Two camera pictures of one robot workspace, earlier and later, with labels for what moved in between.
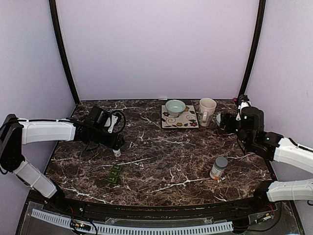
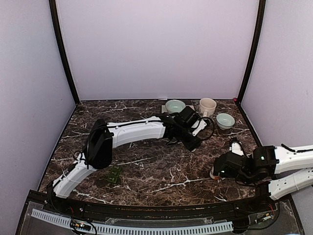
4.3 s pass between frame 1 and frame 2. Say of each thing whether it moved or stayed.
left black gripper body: moved
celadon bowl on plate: stayed
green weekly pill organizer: stayed
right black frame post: stayed
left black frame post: stayed
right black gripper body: moved
